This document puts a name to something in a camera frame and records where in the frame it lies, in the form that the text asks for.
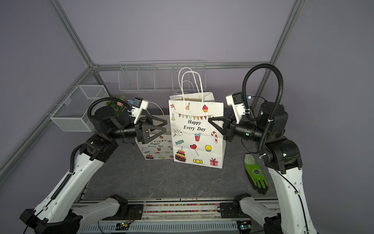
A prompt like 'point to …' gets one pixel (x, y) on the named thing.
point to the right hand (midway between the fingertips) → (209, 120)
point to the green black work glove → (255, 173)
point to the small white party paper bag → (160, 147)
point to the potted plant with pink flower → (119, 107)
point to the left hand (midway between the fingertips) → (166, 128)
